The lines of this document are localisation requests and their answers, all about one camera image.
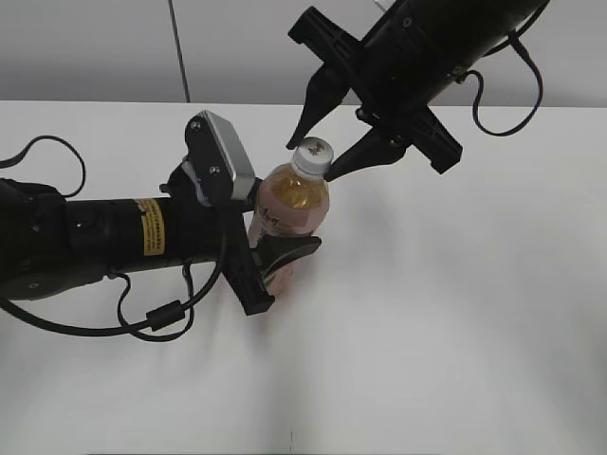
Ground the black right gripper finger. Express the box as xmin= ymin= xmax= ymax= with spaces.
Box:
xmin=286 ymin=64 xmax=350 ymax=150
xmin=324 ymin=129 xmax=407 ymax=182

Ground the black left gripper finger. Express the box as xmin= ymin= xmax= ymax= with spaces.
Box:
xmin=251 ymin=234 xmax=322 ymax=279
xmin=232 ymin=177 xmax=263 ymax=212

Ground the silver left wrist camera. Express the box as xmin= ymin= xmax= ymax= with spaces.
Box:
xmin=180 ymin=110 xmax=256 ymax=207

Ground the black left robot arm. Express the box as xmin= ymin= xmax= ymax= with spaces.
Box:
xmin=1 ymin=169 xmax=322 ymax=316

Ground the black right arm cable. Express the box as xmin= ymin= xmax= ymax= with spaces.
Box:
xmin=457 ymin=0 xmax=555 ymax=137

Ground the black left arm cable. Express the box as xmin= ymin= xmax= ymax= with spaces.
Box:
xmin=0 ymin=136 xmax=238 ymax=342

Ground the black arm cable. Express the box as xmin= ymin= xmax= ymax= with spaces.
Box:
xmin=457 ymin=0 xmax=555 ymax=137
xmin=0 ymin=136 xmax=238 ymax=342

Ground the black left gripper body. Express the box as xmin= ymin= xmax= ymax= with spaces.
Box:
xmin=159 ymin=163 xmax=274 ymax=316

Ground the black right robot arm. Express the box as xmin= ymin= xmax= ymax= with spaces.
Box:
xmin=286 ymin=1 xmax=547 ymax=181

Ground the pink label tea bottle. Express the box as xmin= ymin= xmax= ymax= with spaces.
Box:
xmin=247 ymin=163 xmax=331 ymax=296

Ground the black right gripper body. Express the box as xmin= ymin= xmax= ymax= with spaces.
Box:
xmin=288 ymin=6 xmax=463 ymax=173

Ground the white bottle cap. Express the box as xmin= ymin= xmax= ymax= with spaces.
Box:
xmin=291 ymin=136 xmax=334 ymax=180

